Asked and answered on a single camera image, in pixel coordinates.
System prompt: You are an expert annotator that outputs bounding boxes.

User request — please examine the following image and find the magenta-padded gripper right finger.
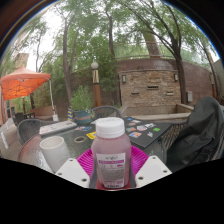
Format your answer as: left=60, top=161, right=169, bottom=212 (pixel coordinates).
left=129, top=145, right=173, bottom=188

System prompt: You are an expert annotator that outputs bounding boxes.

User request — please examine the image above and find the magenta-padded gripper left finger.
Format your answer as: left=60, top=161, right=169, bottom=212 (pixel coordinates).
left=54, top=148, right=96, bottom=188

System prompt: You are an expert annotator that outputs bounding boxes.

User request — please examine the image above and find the pink drink bottle white cap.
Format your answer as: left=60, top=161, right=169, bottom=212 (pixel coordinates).
left=90, top=117, right=133, bottom=190

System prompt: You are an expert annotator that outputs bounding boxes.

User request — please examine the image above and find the white ceramic mug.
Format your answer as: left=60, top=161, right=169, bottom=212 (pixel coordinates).
left=39, top=135, right=72, bottom=174

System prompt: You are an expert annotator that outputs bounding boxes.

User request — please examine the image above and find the flat round red coaster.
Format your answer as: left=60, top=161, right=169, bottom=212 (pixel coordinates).
left=95, top=179, right=136, bottom=192

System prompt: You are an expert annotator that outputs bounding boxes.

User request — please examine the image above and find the small tape roll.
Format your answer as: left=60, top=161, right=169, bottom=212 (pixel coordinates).
left=73, top=135, right=87, bottom=144

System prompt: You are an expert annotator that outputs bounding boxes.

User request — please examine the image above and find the black laptop with stickers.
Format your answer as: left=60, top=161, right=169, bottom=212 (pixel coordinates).
left=123, top=116, right=172, bottom=149

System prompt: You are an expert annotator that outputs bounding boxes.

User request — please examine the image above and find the yellow card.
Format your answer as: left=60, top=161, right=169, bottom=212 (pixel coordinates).
left=86, top=131, right=98, bottom=140

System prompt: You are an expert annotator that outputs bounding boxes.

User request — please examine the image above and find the small colourful card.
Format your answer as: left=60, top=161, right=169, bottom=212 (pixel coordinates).
left=74, top=125, right=93, bottom=132

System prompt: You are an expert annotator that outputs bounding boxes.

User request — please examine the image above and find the silver laptop with stickers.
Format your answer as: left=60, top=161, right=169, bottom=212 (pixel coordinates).
left=38, top=120, right=78, bottom=136

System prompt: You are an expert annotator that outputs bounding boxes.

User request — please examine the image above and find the blue yellow striped cone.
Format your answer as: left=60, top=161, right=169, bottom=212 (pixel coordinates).
left=67, top=105, right=74, bottom=122

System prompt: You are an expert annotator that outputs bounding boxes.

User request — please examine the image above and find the black jacket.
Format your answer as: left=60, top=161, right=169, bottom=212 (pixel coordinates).
left=166, top=96, right=224, bottom=173

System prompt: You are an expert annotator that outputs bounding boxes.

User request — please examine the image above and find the potted green plant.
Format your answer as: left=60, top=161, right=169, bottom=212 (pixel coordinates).
left=70, top=85, right=95, bottom=126

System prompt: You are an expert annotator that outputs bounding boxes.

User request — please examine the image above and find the large forked tree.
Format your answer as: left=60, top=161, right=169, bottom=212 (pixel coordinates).
left=126, top=0, right=208, bottom=105

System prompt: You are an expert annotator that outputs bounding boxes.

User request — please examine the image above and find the leaning tree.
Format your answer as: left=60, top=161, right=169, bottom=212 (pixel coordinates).
left=36, top=0, right=98, bottom=104

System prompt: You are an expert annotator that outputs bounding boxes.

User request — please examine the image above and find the orange canopy tent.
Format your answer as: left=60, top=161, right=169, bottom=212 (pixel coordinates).
left=0, top=65, right=59, bottom=123

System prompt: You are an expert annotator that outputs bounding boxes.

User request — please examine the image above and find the slender tree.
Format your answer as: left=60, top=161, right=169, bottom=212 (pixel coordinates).
left=196, top=29, right=223, bottom=99

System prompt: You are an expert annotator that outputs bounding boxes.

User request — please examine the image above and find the thin-trunk tree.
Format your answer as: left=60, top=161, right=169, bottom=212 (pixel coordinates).
left=96, top=0, right=128, bottom=59

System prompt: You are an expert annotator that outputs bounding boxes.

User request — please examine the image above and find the wooden lamp post globe light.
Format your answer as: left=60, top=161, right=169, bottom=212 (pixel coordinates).
left=90, top=61, right=103, bottom=108

